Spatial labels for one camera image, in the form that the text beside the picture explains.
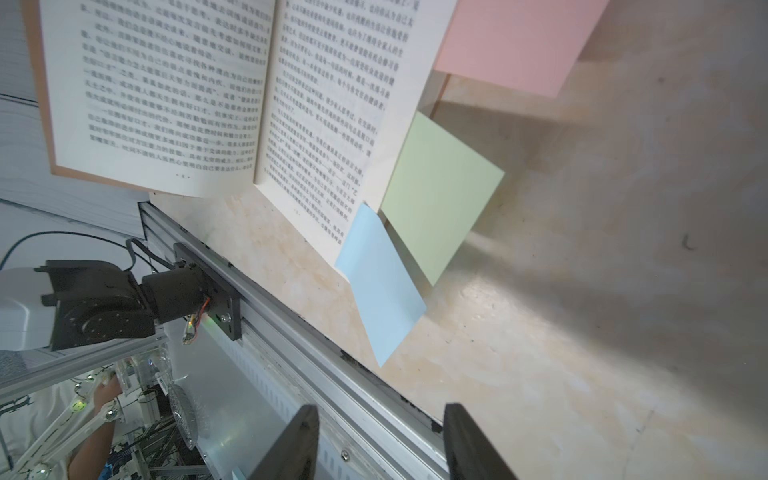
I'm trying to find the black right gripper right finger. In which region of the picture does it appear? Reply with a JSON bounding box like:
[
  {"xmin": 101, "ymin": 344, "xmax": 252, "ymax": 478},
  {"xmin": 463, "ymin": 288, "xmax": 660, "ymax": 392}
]
[{"xmin": 443, "ymin": 403, "xmax": 518, "ymax": 480}]

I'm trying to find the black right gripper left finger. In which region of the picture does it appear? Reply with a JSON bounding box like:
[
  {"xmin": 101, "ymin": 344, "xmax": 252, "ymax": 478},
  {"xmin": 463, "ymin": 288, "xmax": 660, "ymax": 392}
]
[{"xmin": 248, "ymin": 404, "xmax": 320, "ymax": 480}]

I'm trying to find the blue sticky note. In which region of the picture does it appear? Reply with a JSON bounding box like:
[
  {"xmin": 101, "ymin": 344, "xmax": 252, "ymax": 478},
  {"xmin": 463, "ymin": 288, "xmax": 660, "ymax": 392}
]
[{"xmin": 335, "ymin": 204, "xmax": 426, "ymax": 366}]

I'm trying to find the green sticky note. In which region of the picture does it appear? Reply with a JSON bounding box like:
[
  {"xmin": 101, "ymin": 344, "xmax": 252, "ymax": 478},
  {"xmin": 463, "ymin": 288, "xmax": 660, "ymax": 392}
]
[{"xmin": 381, "ymin": 112, "xmax": 504, "ymax": 285}]

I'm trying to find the brown paperback book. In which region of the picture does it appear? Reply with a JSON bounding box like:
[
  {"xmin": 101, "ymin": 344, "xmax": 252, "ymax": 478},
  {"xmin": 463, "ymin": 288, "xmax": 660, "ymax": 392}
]
[{"xmin": 21, "ymin": 0, "xmax": 455, "ymax": 263}]

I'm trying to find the pink sticky note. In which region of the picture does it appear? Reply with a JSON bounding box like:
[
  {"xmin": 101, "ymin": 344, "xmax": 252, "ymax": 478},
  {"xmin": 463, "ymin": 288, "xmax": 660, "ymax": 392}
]
[{"xmin": 434, "ymin": 0, "xmax": 608, "ymax": 98}]

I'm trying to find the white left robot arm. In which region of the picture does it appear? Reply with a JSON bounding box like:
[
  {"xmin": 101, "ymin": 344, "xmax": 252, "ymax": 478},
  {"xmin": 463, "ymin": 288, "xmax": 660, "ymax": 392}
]
[{"xmin": 1, "ymin": 260, "xmax": 206, "ymax": 352}]

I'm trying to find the person hand behind rail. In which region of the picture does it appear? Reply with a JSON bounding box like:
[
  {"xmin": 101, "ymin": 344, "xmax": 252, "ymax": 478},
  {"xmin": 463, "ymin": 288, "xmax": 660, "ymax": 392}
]
[{"xmin": 93, "ymin": 375, "xmax": 122, "ymax": 412}]

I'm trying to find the aluminium front rail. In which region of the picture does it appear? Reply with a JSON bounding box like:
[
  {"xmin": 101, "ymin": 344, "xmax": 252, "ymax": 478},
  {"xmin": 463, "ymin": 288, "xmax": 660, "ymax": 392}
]
[{"xmin": 1, "ymin": 202, "xmax": 449, "ymax": 479}]

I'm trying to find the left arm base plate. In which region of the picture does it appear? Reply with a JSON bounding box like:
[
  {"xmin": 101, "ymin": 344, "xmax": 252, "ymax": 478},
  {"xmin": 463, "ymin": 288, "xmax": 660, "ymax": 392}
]
[{"xmin": 174, "ymin": 243, "xmax": 242, "ymax": 345}]

